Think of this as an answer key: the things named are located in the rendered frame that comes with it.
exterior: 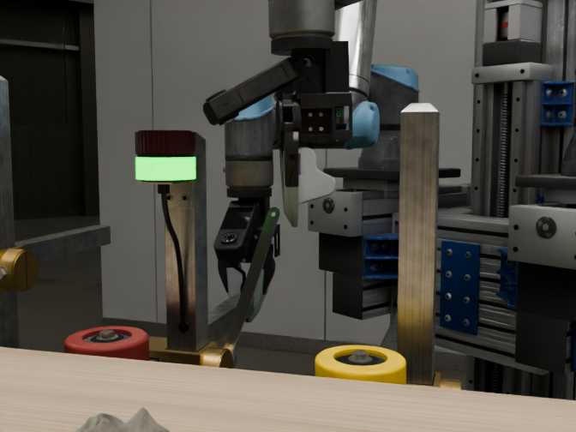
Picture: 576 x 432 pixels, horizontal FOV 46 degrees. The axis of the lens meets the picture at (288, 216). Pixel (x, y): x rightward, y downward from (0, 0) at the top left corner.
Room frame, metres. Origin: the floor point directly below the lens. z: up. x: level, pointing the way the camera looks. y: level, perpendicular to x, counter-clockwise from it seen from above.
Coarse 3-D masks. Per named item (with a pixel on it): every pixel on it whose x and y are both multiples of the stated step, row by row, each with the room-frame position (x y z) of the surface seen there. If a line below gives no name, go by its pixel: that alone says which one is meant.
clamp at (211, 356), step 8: (152, 344) 0.75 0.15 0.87; (160, 344) 0.75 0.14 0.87; (208, 344) 0.75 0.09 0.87; (216, 344) 0.75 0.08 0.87; (152, 352) 0.72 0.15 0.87; (160, 352) 0.72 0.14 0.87; (168, 352) 0.72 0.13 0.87; (176, 352) 0.72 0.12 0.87; (184, 352) 0.71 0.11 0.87; (192, 352) 0.71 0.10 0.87; (200, 352) 0.71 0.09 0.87; (208, 352) 0.72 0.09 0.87; (216, 352) 0.72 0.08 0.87; (224, 352) 0.72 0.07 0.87; (160, 360) 0.72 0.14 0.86; (168, 360) 0.72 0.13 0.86; (176, 360) 0.72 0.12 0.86; (184, 360) 0.71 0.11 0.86; (192, 360) 0.71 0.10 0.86; (200, 360) 0.71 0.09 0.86; (208, 360) 0.71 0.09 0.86; (216, 360) 0.71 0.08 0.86; (224, 360) 0.72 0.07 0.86; (232, 360) 0.75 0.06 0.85; (232, 368) 0.75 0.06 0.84
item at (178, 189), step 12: (144, 156) 0.67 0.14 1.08; (156, 156) 0.67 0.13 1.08; (168, 156) 0.67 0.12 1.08; (180, 156) 0.67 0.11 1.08; (192, 156) 0.69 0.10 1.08; (144, 180) 0.67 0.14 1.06; (156, 180) 0.67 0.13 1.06; (168, 180) 0.67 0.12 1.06; (180, 180) 0.67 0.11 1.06; (192, 180) 0.71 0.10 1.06; (168, 192) 0.68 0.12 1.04; (180, 192) 0.72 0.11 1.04; (192, 192) 0.71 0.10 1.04; (168, 204) 0.72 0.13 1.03; (180, 204) 0.72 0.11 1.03; (192, 204) 0.71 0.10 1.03; (168, 216) 0.69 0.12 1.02; (168, 228) 0.70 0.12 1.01; (180, 252) 0.71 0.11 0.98; (180, 264) 0.71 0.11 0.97; (180, 276) 0.71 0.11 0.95; (180, 288) 0.71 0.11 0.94; (180, 300) 0.71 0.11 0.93; (180, 312) 0.72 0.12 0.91; (180, 324) 0.72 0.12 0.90
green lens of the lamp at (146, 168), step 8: (136, 160) 0.68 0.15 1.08; (144, 160) 0.67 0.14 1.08; (152, 160) 0.66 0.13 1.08; (160, 160) 0.66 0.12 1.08; (168, 160) 0.66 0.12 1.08; (176, 160) 0.67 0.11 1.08; (184, 160) 0.67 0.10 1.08; (192, 160) 0.68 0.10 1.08; (136, 168) 0.68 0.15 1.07; (144, 168) 0.67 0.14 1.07; (152, 168) 0.66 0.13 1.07; (160, 168) 0.66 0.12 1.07; (168, 168) 0.66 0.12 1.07; (176, 168) 0.67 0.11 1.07; (184, 168) 0.67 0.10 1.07; (192, 168) 0.68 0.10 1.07; (136, 176) 0.68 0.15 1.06; (144, 176) 0.67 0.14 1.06; (152, 176) 0.66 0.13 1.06; (160, 176) 0.66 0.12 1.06; (168, 176) 0.66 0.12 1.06; (176, 176) 0.67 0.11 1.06; (184, 176) 0.67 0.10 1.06; (192, 176) 0.68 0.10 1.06
